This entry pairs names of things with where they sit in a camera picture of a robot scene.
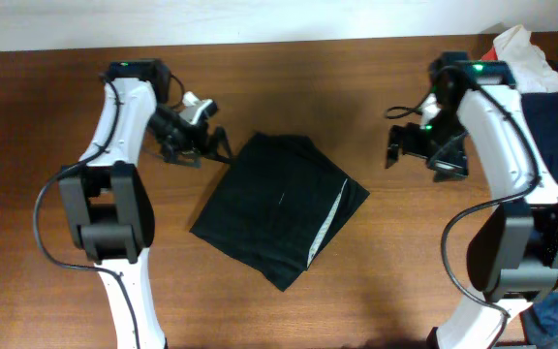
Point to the black shorts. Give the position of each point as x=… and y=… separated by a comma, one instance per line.
x=278, y=206

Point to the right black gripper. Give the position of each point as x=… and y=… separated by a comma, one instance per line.
x=449, y=163

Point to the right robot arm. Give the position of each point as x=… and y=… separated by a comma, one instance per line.
x=512, y=261

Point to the white and red garment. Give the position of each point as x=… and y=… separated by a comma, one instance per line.
x=527, y=62

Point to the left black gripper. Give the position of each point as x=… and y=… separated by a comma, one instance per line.
x=193, y=143

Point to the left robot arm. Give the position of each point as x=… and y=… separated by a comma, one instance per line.
x=108, y=210

